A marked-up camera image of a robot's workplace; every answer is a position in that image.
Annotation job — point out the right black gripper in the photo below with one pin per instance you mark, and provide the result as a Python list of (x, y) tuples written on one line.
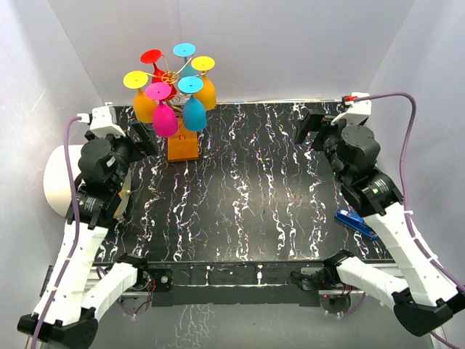
[(313, 122)]

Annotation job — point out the black front mounting rail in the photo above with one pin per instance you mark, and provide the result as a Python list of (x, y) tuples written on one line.
[(232, 283)]

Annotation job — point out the teal wine glass back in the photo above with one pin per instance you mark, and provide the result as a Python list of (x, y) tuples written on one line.
[(185, 51)]

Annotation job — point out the blue stapler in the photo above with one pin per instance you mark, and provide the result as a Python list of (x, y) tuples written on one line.
[(356, 222)]

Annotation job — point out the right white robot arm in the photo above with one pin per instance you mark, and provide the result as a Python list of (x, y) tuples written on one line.
[(424, 298)]

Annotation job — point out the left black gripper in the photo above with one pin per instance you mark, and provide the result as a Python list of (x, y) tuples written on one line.
[(147, 145)]

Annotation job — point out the magenta wine glass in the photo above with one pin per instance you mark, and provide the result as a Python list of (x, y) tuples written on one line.
[(164, 118)]

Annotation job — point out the blue wine glass front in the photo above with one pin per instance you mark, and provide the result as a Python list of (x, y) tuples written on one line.
[(193, 112)]

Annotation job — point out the gold wire glass rack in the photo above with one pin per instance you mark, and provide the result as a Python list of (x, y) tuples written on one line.
[(172, 78)]

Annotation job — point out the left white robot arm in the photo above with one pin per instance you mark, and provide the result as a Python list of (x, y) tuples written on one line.
[(67, 314)]

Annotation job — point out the white cylinder drum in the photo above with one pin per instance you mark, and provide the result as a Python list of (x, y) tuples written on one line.
[(56, 183)]

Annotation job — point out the orange glass yellow base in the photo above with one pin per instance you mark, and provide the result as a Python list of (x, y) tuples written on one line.
[(207, 95), (143, 106)]

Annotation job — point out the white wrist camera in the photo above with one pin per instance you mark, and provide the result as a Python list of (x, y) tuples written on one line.
[(102, 122), (355, 112)]

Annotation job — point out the red wine glass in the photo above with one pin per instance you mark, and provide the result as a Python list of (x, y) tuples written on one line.
[(151, 57)]

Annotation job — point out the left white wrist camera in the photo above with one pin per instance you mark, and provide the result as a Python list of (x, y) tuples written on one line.
[(102, 122)]

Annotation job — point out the orange wooden rack base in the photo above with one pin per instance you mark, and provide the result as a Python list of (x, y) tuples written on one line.
[(183, 146)]

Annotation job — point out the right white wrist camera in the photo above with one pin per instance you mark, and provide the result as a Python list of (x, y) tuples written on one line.
[(355, 112)]

